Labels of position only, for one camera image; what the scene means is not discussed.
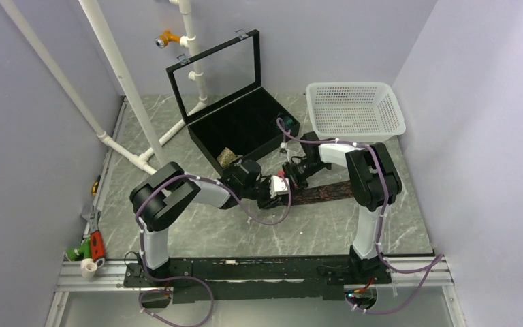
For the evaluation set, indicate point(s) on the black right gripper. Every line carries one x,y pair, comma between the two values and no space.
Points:
289,168

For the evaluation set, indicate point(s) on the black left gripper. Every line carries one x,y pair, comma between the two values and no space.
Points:
269,202

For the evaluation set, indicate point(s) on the navy orange paisley tie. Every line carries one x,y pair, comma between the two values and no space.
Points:
323,193

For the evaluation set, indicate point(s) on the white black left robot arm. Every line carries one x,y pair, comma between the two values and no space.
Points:
160,200

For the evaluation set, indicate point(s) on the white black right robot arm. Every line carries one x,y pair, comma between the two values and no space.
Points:
375,184

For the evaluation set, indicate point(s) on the rolled gold tie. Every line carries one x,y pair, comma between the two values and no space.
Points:
227,157

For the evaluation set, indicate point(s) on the rolled teal tie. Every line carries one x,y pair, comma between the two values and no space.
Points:
285,122

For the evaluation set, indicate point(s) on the black tie storage box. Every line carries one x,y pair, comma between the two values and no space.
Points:
240,113

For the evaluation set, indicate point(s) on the white plastic mesh basket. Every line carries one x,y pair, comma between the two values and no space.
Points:
354,111

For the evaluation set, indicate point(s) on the orange webcam on pipe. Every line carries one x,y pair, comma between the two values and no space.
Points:
165,38

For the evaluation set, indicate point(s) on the green white pipe fitting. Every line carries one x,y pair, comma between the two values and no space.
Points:
83,254

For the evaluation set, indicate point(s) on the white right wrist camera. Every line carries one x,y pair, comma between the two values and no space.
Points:
284,151

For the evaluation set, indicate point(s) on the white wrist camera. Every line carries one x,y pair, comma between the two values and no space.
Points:
279,185
284,151

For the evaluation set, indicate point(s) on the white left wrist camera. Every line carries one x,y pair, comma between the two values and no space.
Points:
279,185

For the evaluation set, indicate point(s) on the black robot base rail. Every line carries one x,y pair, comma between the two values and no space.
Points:
246,278

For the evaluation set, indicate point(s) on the white pvc pipe frame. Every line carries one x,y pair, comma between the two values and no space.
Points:
111,60

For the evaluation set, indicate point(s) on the red handled clamp tool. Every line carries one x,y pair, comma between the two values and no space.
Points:
96,241

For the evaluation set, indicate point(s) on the aluminium table frame rail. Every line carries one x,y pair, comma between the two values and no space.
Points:
406,271

